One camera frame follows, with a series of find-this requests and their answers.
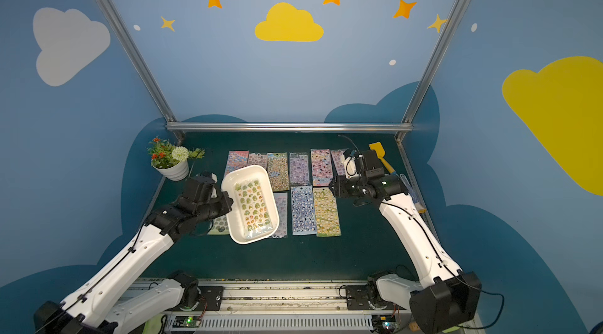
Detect pale green sticker sheet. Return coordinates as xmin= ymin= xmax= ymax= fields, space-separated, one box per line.
xmin=208 ymin=216 xmax=229 ymax=235

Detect pink bear sticker sheet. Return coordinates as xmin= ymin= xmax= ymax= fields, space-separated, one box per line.
xmin=331 ymin=149 xmax=346 ymax=176

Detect white plastic storage box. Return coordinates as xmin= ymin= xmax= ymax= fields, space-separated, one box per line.
xmin=221 ymin=165 xmax=280 ymax=245

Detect pink blue cat sticker sheet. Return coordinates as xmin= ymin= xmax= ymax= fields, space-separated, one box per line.
xmin=225 ymin=150 xmax=249 ymax=175

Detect yellow green sticker sheet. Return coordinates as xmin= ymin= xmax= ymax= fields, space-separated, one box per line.
xmin=312 ymin=187 xmax=342 ymax=237

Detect pink bonbon drop sticker sheet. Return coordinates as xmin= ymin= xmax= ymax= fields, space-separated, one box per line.
xmin=247 ymin=153 xmax=268 ymax=169

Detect purple sticker sheet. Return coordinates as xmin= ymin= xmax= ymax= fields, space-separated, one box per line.
xmin=289 ymin=153 xmax=310 ymax=186

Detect blue penguin sticker sheet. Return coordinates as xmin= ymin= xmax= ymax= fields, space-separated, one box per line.
xmin=291 ymin=186 xmax=317 ymax=235

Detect white lilac sticker sheet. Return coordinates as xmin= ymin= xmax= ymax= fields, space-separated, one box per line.
xmin=271 ymin=192 xmax=289 ymax=238

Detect green panda sticker sheet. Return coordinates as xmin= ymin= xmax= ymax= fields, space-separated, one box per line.
xmin=267 ymin=153 xmax=290 ymax=192

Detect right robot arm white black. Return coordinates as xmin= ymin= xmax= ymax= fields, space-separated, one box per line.
xmin=329 ymin=150 xmax=487 ymax=333

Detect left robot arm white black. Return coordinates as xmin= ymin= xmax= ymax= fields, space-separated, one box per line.
xmin=33 ymin=172 xmax=233 ymax=333

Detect yellow toy shovel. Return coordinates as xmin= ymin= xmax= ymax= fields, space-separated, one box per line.
xmin=369 ymin=142 xmax=396 ymax=175

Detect white pot artificial flowers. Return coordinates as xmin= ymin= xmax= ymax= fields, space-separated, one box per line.
xmin=148 ymin=137 xmax=205 ymax=182

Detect blue dotted work glove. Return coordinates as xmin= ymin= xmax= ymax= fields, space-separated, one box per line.
xmin=399 ymin=174 xmax=426 ymax=214

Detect aluminium frame back bar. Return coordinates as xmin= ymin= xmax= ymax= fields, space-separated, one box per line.
xmin=166 ymin=122 xmax=413 ymax=133

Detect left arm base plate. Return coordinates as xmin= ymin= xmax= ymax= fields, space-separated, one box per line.
xmin=177 ymin=285 xmax=224 ymax=311

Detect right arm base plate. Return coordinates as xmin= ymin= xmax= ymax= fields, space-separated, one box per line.
xmin=338 ymin=284 xmax=407 ymax=312

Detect white vented cable duct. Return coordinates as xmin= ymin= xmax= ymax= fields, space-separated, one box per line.
xmin=196 ymin=314 xmax=374 ymax=332

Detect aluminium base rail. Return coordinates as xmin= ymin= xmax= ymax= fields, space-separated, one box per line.
xmin=74 ymin=279 xmax=486 ymax=334

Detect aluminium frame left post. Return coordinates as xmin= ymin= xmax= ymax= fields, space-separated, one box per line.
xmin=95 ymin=0 xmax=177 ymax=125

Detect aluminium frame post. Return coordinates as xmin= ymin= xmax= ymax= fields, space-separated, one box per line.
xmin=95 ymin=0 xmax=177 ymax=125
xmin=396 ymin=0 xmax=472 ymax=147

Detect aluminium frame right post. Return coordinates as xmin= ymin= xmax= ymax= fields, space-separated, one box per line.
xmin=396 ymin=0 xmax=472 ymax=147

